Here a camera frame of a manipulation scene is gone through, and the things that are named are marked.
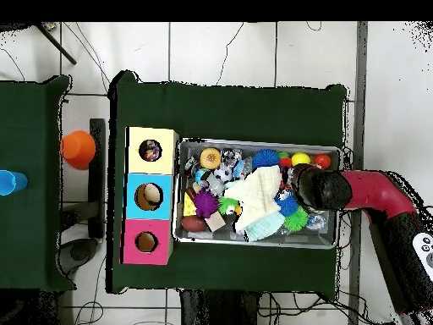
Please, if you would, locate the cream muslin cloth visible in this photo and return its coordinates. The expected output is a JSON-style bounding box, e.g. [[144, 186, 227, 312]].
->
[[224, 165, 283, 231]]

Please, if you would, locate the orange smooth ball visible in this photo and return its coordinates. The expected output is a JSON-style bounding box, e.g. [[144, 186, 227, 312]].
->
[[314, 153, 332, 170]]

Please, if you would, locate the shallow metal mesh bin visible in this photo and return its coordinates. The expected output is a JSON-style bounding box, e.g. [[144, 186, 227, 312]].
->
[[172, 136, 343, 250]]

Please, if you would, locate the yellow cheese toy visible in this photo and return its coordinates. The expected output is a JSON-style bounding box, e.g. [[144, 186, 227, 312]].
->
[[183, 192, 197, 218]]

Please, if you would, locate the wooden box with three holes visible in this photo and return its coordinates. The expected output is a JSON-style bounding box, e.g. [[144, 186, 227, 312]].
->
[[119, 126, 179, 266]]

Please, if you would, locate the grey round base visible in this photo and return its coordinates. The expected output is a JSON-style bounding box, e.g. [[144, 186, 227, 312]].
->
[[58, 238, 100, 276]]

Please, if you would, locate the orange plastic object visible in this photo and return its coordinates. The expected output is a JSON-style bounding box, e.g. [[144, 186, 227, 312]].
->
[[60, 129, 96, 170]]

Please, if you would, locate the blue plastic cup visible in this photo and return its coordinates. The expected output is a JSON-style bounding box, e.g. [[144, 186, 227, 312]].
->
[[0, 169, 29, 196]]

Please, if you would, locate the black flat panel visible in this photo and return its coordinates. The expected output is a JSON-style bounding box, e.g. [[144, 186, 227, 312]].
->
[[88, 118, 107, 240]]

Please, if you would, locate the toy burger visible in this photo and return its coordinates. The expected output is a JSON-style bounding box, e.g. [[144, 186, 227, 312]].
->
[[199, 147, 222, 170]]

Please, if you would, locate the light blue muslin cloth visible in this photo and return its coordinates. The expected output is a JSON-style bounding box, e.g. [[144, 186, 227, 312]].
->
[[244, 211, 286, 242]]

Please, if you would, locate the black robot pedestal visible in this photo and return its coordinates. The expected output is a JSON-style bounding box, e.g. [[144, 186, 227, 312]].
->
[[178, 289, 261, 325]]

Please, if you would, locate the yellow smooth ball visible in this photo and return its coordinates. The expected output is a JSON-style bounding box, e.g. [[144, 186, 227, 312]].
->
[[291, 151, 311, 168]]

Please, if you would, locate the multicoloured knotted cloth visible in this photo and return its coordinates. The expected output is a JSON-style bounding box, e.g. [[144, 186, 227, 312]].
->
[[139, 139, 162, 163]]

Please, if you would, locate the dark green table cloth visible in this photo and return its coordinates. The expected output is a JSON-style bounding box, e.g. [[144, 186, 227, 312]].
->
[[106, 69, 348, 300], [0, 74, 76, 293]]

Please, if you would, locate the large blue spiky ball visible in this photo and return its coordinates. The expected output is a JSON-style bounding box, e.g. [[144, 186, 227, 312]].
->
[[251, 148, 281, 169]]

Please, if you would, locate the purple spiky ball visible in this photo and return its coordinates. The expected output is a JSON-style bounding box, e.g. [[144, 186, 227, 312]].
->
[[193, 189, 219, 219]]

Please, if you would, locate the black rod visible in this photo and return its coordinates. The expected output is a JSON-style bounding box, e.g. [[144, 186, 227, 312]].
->
[[35, 22, 78, 65]]

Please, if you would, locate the brown toy football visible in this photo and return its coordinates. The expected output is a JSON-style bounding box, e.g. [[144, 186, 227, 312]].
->
[[180, 215, 209, 234]]

